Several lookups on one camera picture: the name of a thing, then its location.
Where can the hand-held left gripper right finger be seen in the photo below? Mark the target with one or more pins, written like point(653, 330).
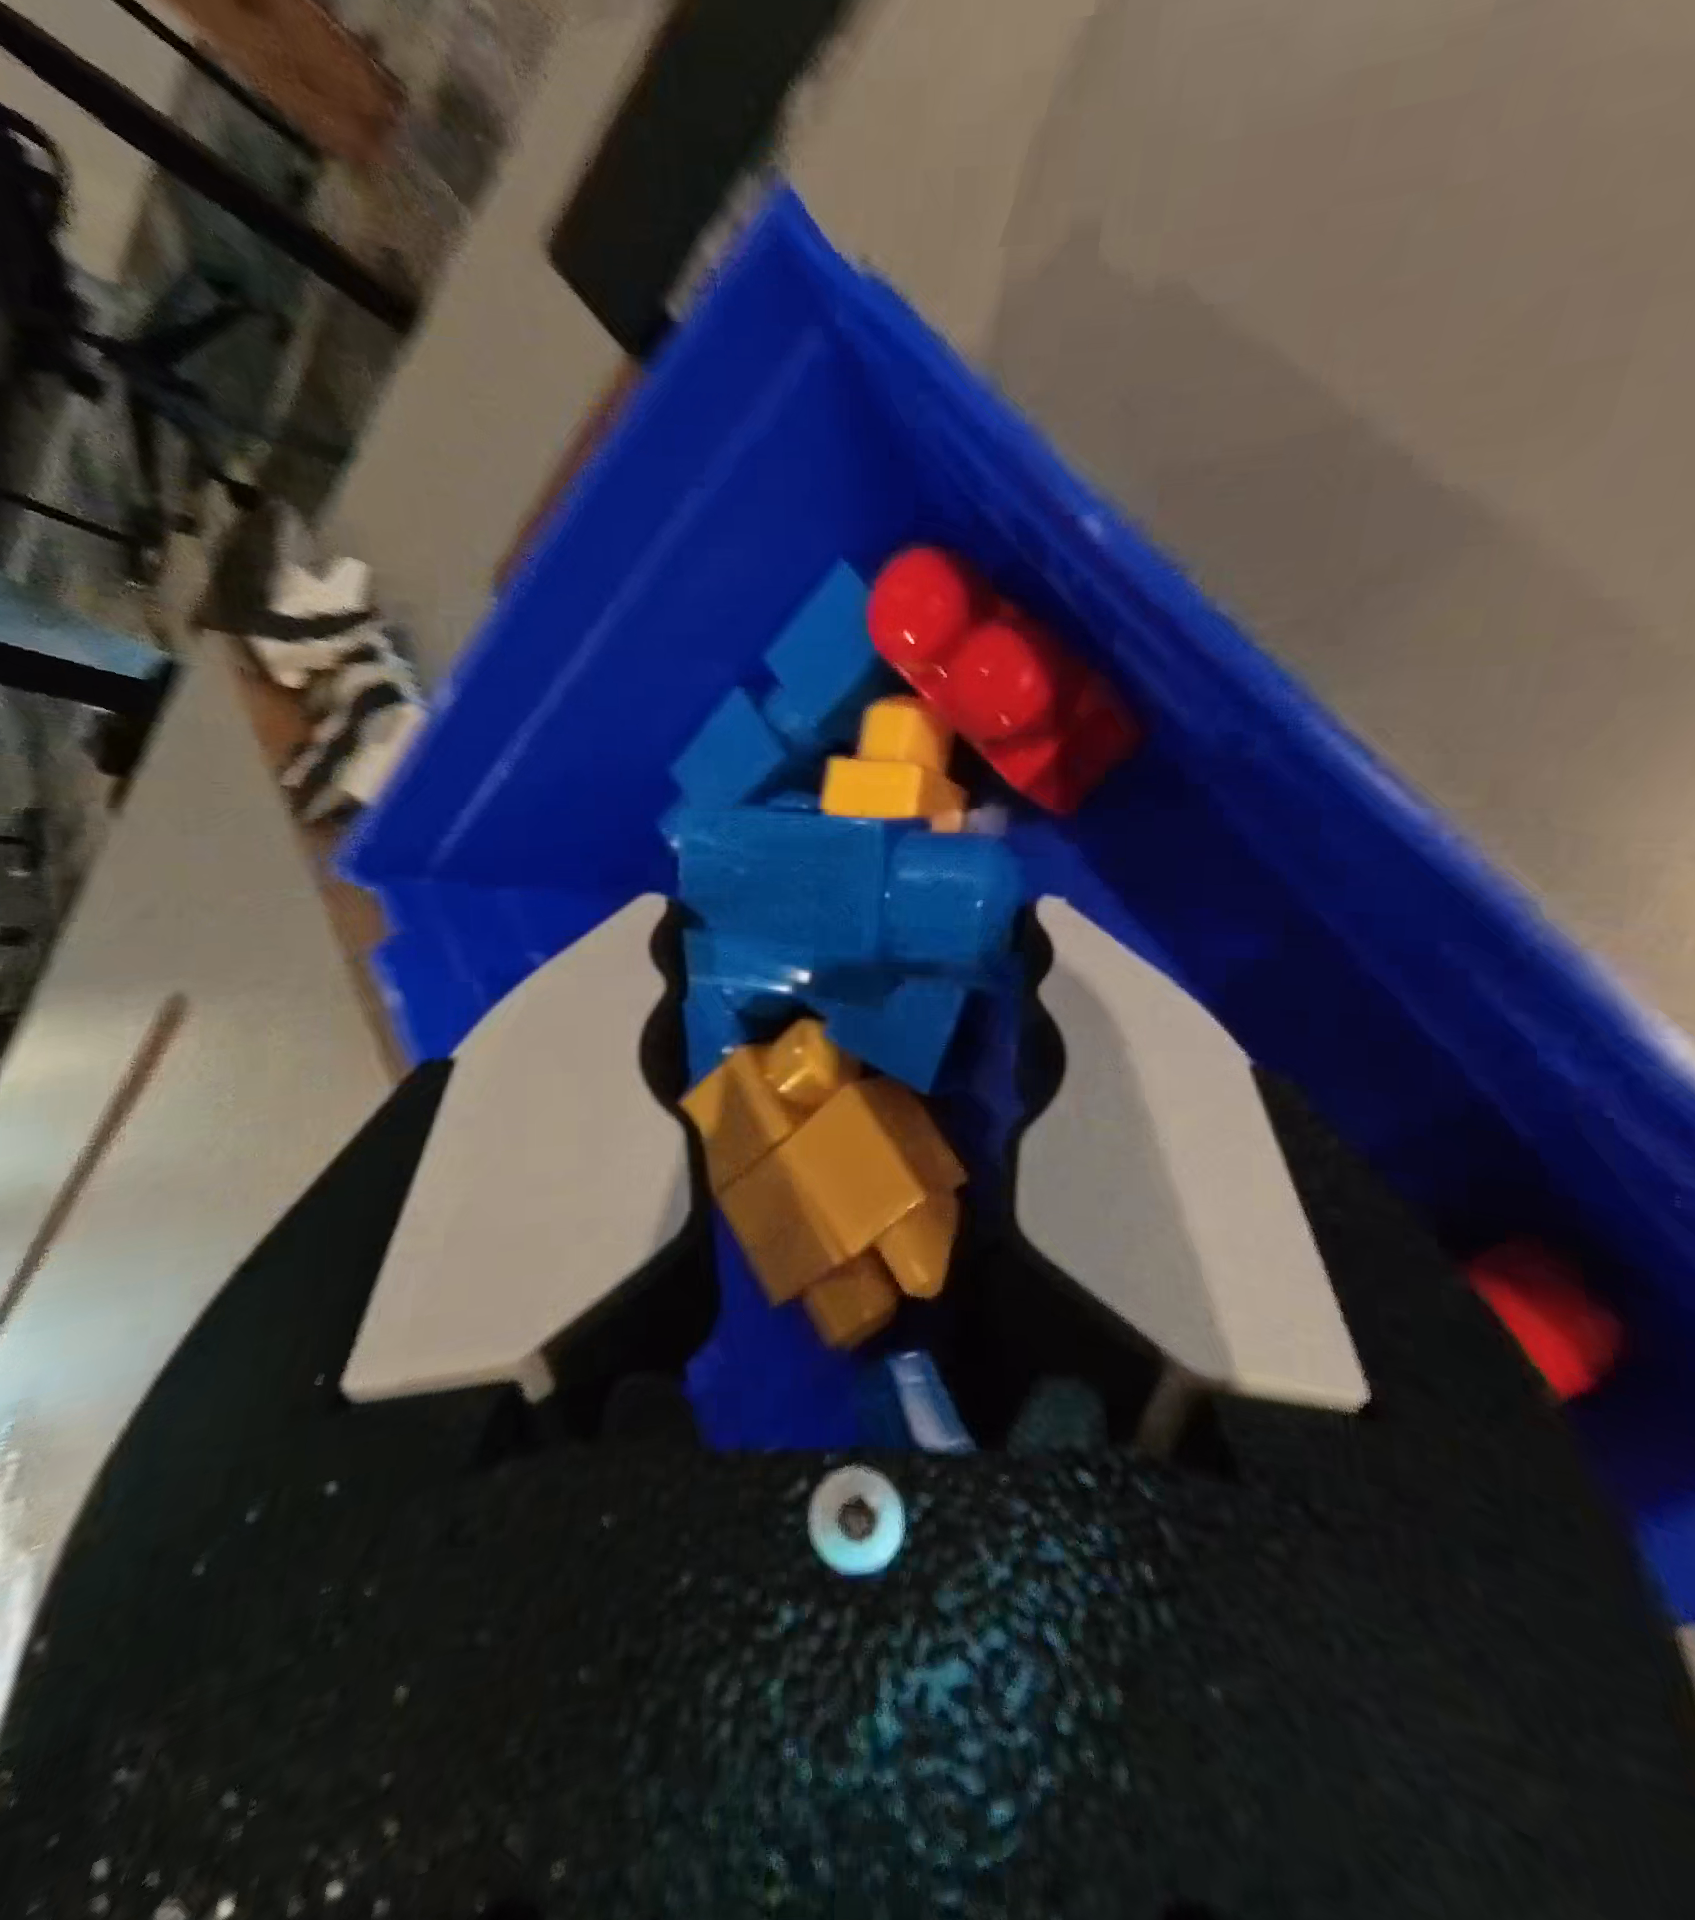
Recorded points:
point(1162, 1200)

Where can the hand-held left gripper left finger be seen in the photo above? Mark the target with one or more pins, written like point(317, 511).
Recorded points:
point(519, 1200)

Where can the pile of mega blocks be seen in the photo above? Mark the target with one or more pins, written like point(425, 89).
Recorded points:
point(803, 885)

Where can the blue plastic bin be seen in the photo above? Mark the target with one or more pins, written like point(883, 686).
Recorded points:
point(729, 525)

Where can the zebra striped object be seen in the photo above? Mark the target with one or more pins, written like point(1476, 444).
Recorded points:
point(337, 661)

